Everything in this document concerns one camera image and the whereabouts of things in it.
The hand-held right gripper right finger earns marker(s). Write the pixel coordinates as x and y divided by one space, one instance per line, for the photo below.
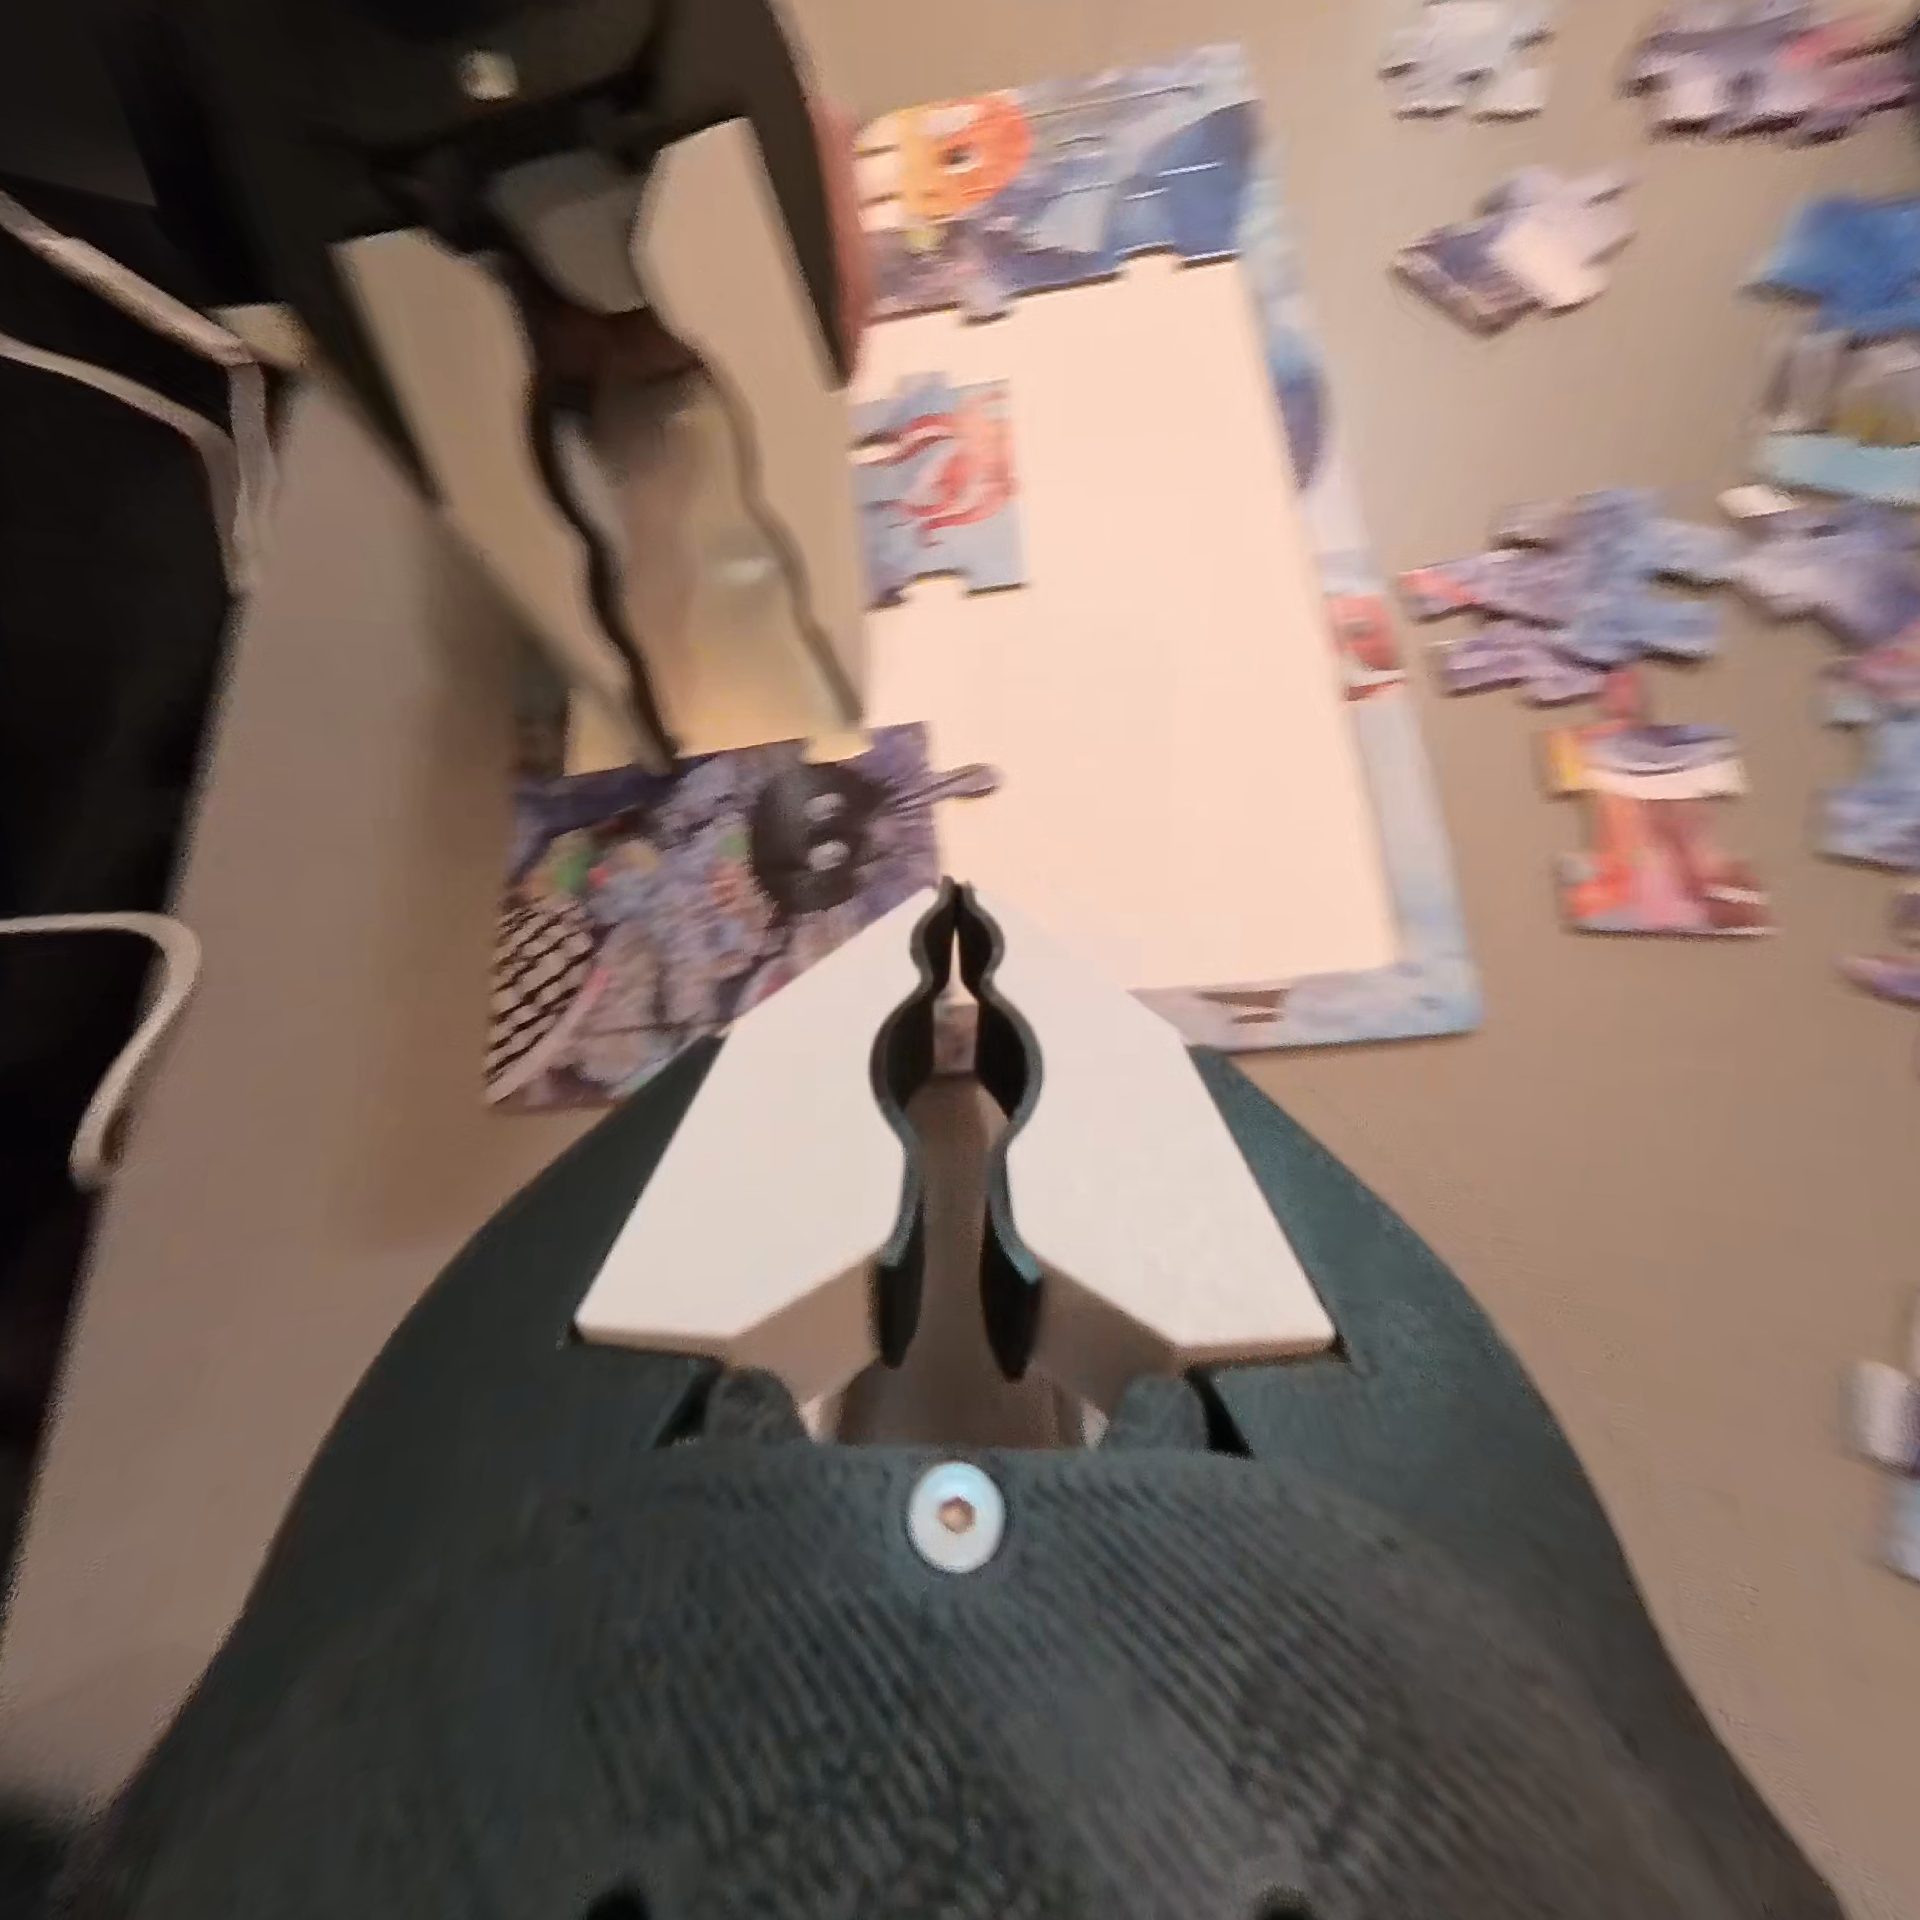
1185 1201

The assembled crab whale puzzle pieces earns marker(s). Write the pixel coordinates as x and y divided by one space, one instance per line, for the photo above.
1138 197

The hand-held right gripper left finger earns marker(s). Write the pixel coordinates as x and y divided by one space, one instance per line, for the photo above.
719 1201

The ocean jigsaw puzzle tray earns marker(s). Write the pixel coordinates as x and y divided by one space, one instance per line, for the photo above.
1125 602

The octopus puzzle piece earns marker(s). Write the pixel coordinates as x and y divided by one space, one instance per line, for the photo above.
943 541
936 430

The person's black clothing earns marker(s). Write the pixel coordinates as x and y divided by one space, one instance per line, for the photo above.
88 676

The black sea urchin puzzle piece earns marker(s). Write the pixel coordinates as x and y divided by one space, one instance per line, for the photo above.
771 842

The scattered loose puzzle pieces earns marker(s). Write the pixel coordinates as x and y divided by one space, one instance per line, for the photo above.
1589 602

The orange pufferfish puzzle piece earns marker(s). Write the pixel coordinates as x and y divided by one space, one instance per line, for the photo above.
974 150

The person's left hand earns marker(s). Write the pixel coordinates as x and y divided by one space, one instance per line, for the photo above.
614 342

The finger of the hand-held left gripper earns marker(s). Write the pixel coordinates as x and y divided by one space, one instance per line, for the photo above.
451 361
748 273

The assembled coral reef puzzle pieces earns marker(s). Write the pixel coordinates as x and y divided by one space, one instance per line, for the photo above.
631 887

